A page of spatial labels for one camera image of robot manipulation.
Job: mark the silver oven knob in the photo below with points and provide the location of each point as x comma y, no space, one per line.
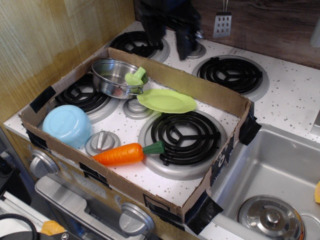
42,165
134,221

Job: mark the orange object in sink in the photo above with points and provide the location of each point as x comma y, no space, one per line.
317,193

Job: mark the hanging steel slotted spatula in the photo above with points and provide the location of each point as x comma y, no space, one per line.
222,22

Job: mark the silver stovetop knob front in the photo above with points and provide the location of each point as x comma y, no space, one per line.
101,142

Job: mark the back right black burner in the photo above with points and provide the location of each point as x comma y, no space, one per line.
237,73

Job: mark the orange toy carrot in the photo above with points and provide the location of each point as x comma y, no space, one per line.
128,154

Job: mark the right silver oven knob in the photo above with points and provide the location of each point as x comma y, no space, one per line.
134,221

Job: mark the brown cardboard fence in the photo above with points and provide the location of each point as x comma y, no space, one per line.
170,203

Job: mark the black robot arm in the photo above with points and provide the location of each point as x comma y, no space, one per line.
166,6

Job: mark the front right black burner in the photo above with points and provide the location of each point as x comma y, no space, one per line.
192,142

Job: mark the light blue upturned bowl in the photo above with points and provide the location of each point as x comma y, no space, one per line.
68,124

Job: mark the silver stovetop knob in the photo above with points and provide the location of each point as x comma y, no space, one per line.
134,110
199,52
101,142

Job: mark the left silver oven knob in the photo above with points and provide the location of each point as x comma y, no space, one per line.
42,165

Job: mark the front left black burner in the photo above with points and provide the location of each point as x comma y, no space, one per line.
84,95

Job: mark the green toy broccoli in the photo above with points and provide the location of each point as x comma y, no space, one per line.
135,79

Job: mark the orange object bottom left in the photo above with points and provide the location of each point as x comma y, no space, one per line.
51,228

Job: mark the silver stovetop knob back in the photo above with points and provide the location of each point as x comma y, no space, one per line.
199,52

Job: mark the silver stovetop knob centre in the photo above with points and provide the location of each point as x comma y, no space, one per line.
134,110

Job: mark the stainless steel sink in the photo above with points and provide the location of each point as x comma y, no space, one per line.
275,163

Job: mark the light green plastic plate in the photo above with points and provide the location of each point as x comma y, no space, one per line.
167,101

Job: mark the silver oven door handle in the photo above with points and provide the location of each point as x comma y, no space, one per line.
88,221

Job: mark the back left black burner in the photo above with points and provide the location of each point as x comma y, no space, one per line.
137,42

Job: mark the small steel pan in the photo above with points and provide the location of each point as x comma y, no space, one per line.
109,78

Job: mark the steel pot lid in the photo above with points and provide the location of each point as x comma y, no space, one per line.
272,217

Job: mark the black burner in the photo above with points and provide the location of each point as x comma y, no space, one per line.
137,42
84,95
237,73
192,142

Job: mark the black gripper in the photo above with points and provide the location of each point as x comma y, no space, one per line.
187,25

